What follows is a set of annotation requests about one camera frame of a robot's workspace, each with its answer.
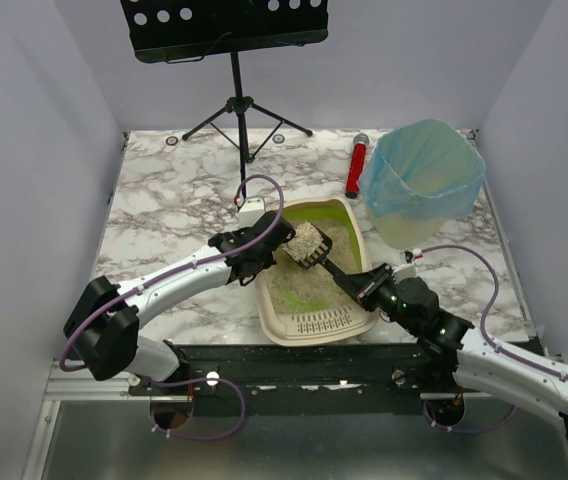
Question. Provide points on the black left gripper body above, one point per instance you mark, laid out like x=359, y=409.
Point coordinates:
x=274, y=232

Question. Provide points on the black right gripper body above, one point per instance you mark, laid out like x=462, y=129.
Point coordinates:
x=367, y=285

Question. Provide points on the black litter scoop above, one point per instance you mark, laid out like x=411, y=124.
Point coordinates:
x=310, y=247

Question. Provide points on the beige green litter box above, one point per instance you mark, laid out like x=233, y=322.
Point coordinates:
x=300, y=307

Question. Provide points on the red microphone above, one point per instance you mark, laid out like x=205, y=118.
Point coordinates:
x=360, y=143

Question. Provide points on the bin with blue bag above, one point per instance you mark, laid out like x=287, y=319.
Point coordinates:
x=419, y=177

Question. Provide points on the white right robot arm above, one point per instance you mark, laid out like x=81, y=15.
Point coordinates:
x=475, y=360

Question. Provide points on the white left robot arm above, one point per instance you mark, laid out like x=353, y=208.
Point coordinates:
x=104, y=328

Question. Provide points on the black music stand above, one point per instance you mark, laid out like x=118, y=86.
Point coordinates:
x=182, y=32

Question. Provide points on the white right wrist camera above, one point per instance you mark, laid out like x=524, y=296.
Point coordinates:
x=407, y=264

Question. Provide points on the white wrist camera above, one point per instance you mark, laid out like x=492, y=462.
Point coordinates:
x=407, y=264
x=250, y=212

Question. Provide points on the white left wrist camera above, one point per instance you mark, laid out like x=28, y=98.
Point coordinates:
x=250, y=212

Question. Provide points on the black mounting base rail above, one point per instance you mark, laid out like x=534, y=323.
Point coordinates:
x=333, y=379

